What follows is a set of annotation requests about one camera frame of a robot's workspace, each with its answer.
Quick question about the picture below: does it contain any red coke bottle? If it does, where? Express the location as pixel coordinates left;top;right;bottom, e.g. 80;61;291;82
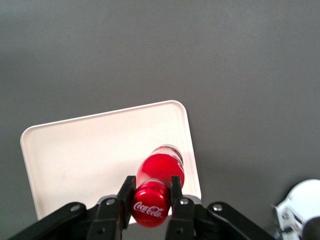
130;143;186;229

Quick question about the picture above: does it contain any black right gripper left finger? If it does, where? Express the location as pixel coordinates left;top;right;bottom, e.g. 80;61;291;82
9;175;138;240

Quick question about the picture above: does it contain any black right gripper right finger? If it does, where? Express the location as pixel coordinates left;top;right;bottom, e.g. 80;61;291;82
165;175;276;240

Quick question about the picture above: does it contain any white rectangular plastic tray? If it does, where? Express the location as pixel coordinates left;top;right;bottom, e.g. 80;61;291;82
19;99;203;224

